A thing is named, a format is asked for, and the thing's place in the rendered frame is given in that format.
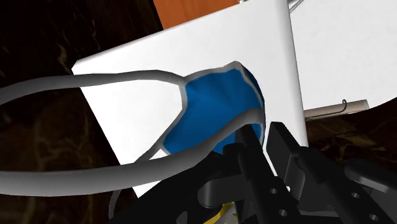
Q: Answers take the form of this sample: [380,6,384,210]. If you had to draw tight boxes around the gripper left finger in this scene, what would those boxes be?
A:
[109,123,302,224]

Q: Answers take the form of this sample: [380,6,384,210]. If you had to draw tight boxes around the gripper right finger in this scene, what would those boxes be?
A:
[266,121,397,224]

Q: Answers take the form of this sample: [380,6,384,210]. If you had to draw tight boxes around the yellow flat object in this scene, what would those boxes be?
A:
[203,201,237,224]

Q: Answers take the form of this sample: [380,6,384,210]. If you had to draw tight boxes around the grey bar with hook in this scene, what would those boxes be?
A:
[303,99,370,121]

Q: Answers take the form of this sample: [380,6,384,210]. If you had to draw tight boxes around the white toilet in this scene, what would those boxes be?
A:
[71,0,397,198]

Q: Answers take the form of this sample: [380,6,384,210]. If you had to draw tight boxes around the orange wooden panel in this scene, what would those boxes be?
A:
[153,0,242,31]

